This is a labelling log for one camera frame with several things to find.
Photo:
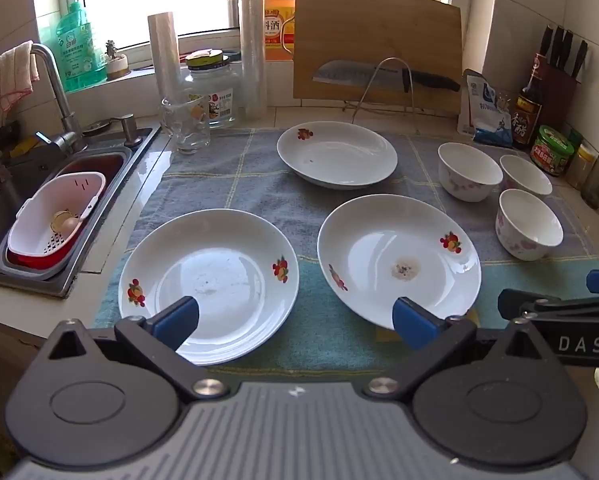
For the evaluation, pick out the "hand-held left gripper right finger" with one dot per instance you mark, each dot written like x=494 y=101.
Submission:
x=414 y=322

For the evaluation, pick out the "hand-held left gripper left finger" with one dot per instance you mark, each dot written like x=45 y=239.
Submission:
x=177 y=321

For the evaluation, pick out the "white floral bowl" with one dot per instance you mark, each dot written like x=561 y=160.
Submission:
x=529 y=225
x=527 y=175
x=467 y=170

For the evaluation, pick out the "white fruit-print plate with stain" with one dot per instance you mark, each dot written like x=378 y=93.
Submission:
x=379 y=240

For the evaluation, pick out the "small yellow-lid jar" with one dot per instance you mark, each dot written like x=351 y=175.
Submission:
x=579 y=167

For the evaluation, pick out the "green-lid sauce jar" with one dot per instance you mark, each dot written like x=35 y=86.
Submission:
x=552 y=152

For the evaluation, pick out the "brown egg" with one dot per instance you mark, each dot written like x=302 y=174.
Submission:
x=72 y=226

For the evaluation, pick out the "red plastic basin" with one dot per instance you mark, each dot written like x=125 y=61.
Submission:
x=39 y=261

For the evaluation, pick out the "ginger root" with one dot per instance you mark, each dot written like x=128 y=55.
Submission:
x=58 y=220

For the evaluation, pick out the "grey blue checked towel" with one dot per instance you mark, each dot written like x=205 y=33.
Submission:
x=279 y=200

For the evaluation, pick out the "stainless steel sink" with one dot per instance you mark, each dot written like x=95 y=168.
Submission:
x=129 y=160

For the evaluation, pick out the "white colander basket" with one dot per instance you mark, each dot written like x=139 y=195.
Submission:
x=34 y=225

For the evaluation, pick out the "dark vinegar bottle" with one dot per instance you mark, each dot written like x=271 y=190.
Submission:
x=527 y=120

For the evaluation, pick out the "white blue salt bag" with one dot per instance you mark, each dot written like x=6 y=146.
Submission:
x=489 y=115

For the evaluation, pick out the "dark wooden knife block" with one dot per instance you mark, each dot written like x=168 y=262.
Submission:
x=562 y=95

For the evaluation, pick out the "clear glass mug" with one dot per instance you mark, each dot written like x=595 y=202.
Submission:
x=189 y=130

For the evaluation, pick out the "metal sink plug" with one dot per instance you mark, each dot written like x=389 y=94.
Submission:
x=99 y=126

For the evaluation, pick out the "large glass jar with label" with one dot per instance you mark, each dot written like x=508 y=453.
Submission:
x=219 y=100

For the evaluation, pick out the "small potted plant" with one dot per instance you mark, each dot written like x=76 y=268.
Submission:
x=117 y=66

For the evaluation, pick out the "short plastic wrap roll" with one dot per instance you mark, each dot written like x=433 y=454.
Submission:
x=164 y=50

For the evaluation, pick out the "metal faucet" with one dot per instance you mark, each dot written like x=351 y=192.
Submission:
x=54 y=75

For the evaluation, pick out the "green refill pouch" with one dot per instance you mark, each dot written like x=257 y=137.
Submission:
x=97 y=57

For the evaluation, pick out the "tall plastic wrap roll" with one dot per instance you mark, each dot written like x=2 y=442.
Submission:
x=252 y=50

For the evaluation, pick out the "green dish soap bottle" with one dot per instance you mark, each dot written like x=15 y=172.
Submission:
x=72 y=50

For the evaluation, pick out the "pink white cloth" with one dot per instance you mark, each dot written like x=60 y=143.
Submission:
x=12 y=75

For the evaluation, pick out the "wooden cutting board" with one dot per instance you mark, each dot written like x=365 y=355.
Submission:
x=359 y=25

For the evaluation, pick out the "orange cooking wine jug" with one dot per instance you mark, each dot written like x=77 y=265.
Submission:
x=279 y=25

